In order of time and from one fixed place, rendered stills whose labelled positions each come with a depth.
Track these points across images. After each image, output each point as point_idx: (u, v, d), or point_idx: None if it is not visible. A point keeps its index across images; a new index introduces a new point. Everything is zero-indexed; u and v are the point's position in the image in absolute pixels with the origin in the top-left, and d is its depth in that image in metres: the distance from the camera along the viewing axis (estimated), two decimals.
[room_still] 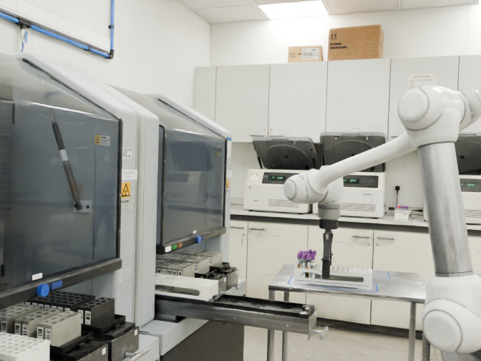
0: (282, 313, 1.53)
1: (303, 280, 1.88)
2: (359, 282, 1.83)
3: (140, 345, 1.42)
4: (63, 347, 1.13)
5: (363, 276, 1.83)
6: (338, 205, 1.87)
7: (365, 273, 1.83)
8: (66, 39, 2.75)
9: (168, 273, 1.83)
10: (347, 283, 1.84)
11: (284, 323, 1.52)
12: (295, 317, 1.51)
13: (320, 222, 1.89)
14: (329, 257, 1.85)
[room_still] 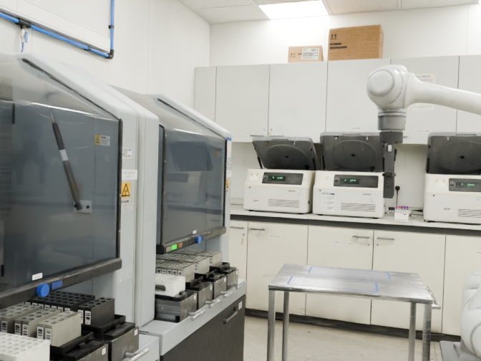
0: (159, 296, 1.68)
1: None
2: (162, 291, 1.68)
3: (140, 345, 1.42)
4: (63, 347, 1.13)
5: (164, 284, 1.67)
6: (403, 113, 1.52)
7: (167, 282, 1.67)
8: (66, 39, 2.75)
9: (168, 273, 1.83)
10: None
11: (159, 306, 1.66)
12: (169, 301, 1.65)
13: (381, 135, 1.55)
14: None
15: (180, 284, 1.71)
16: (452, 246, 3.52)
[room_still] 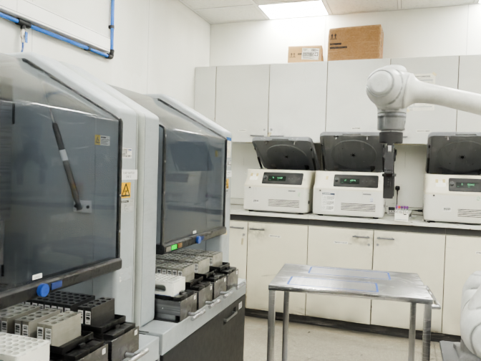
0: (159, 296, 1.68)
1: None
2: (162, 291, 1.68)
3: (140, 345, 1.42)
4: (63, 347, 1.13)
5: (164, 284, 1.67)
6: (403, 113, 1.52)
7: (167, 282, 1.67)
8: (66, 39, 2.75)
9: (168, 273, 1.83)
10: None
11: (159, 306, 1.66)
12: (169, 301, 1.65)
13: (380, 135, 1.55)
14: None
15: (180, 284, 1.71)
16: (452, 246, 3.52)
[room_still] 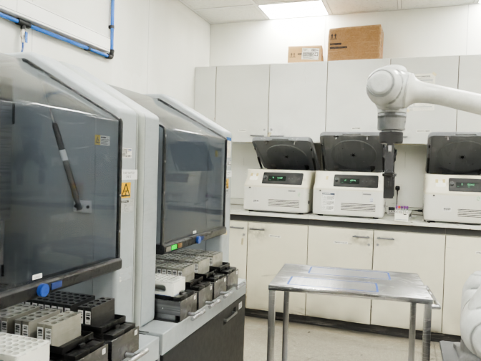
0: (159, 296, 1.68)
1: None
2: (162, 291, 1.68)
3: (140, 345, 1.42)
4: (63, 347, 1.13)
5: (164, 284, 1.67)
6: (403, 113, 1.52)
7: (167, 282, 1.67)
8: (66, 39, 2.75)
9: (168, 273, 1.83)
10: None
11: (159, 306, 1.66)
12: (169, 301, 1.65)
13: (381, 135, 1.55)
14: None
15: (180, 284, 1.71)
16: (452, 246, 3.52)
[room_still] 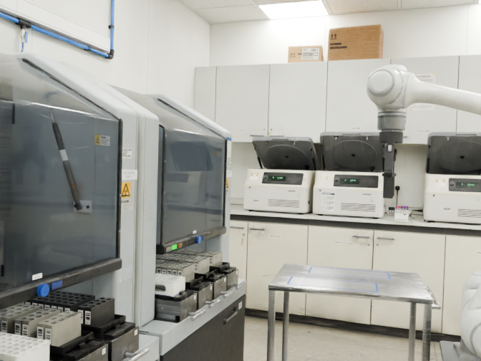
0: (159, 296, 1.68)
1: None
2: (162, 291, 1.68)
3: (140, 345, 1.42)
4: (63, 347, 1.13)
5: (164, 284, 1.67)
6: (403, 113, 1.52)
7: (167, 282, 1.67)
8: (66, 39, 2.75)
9: (168, 273, 1.83)
10: None
11: (159, 306, 1.66)
12: (169, 301, 1.65)
13: (381, 135, 1.55)
14: None
15: (180, 284, 1.71)
16: (452, 246, 3.52)
